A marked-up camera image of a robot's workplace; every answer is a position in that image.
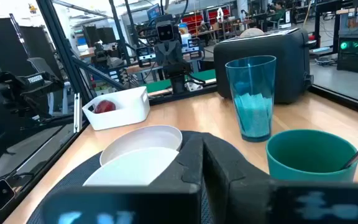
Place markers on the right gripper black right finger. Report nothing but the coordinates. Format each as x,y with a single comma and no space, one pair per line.
247,193

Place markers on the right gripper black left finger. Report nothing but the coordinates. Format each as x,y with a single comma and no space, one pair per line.
166,199

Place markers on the blue faceted plastic tumbler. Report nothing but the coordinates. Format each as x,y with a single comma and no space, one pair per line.
253,118

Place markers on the red apple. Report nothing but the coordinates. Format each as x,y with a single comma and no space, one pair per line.
105,106

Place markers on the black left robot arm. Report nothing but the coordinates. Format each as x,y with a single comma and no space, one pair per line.
179,77

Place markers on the green table mat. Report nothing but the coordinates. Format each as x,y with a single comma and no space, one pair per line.
157,85

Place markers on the teal cup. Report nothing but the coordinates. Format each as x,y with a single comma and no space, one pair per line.
278,168

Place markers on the white ribbed bowl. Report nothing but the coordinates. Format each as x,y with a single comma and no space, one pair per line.
135,168

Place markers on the red shelf unit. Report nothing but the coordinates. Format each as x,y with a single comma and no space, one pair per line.
197,21

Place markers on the blue-screen monitor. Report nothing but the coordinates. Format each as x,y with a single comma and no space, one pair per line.
153,12

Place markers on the cream rimmed plate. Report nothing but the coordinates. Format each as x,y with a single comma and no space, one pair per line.
141,137

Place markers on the white plastic bin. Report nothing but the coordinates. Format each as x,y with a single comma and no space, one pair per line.
126,112

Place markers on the person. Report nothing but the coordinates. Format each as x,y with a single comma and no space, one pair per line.
279,11

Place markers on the black toaster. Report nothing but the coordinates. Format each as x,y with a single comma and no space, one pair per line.
291,62

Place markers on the black glossy side panel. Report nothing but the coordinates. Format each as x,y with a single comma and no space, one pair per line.
8,130

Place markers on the computer tower green lights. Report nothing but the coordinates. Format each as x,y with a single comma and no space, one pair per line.
357,53

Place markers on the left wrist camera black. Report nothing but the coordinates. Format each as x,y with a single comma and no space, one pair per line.
165,31

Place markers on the black table edge rail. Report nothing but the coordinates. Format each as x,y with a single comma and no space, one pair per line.
343,98
179,96

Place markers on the black frame post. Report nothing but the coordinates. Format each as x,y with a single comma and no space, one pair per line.
64,49

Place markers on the silver frame bracket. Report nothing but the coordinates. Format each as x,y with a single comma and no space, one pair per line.
77,112

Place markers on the black table-level camera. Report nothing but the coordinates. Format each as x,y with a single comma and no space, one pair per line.
0,194

